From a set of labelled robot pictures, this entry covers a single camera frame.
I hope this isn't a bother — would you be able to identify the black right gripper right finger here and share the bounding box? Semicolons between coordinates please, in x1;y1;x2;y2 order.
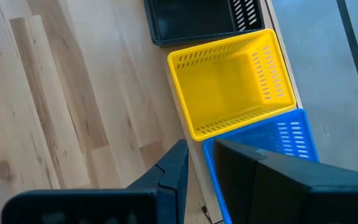
213;138;358;224

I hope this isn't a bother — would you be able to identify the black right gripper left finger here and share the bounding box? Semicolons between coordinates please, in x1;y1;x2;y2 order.
1;139;190;224

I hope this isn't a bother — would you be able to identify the blue slotted plastic basket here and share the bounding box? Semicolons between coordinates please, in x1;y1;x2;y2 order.
202;108;320;224

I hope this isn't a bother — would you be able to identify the yellow slotted plastic basket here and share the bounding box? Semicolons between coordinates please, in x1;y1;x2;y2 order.
167;28;297;142

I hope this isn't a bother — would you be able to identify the black slotted plastic basket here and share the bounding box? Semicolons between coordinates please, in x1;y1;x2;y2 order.
144;0;265;47

